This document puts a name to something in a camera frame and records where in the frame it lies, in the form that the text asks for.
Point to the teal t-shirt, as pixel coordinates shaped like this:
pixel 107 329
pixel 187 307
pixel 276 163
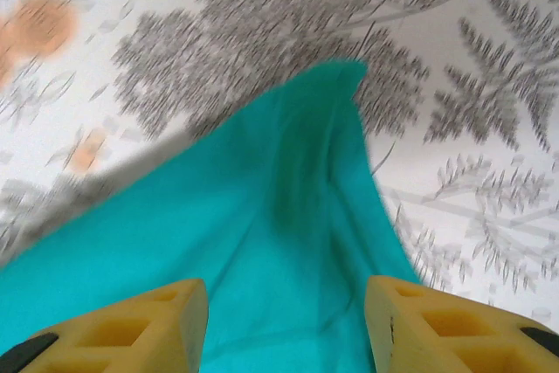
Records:
pixel 218 216

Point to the floral print tablecloth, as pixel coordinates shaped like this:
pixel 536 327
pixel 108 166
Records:
pixel 262 19

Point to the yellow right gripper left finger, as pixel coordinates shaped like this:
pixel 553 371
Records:
pixel 131 333

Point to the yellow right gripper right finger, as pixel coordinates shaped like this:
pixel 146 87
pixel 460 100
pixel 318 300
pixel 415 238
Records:
pixel 436 333

